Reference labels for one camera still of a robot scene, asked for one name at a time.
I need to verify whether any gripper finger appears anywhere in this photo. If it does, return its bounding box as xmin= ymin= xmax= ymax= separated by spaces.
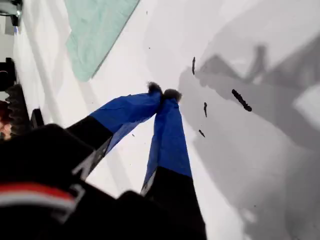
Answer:
xmin=140 ymin=88 xmax=205 ymax=226
xmin=66 ymin=81 xmax=164 ymax=181

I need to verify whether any pale green T-shirt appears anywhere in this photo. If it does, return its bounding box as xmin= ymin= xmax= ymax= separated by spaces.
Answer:
xmin=62 ymin=0 xmax=141 ymax=82

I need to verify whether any dark grey ridged foam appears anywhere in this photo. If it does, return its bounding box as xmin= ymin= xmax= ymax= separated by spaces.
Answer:
xmin=4 ymin=84 xmax=33 ymax=137

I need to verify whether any silver metal bracket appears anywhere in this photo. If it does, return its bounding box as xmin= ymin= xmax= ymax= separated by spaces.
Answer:
xmin=0 ymin=0 xmax=24 ymax=27

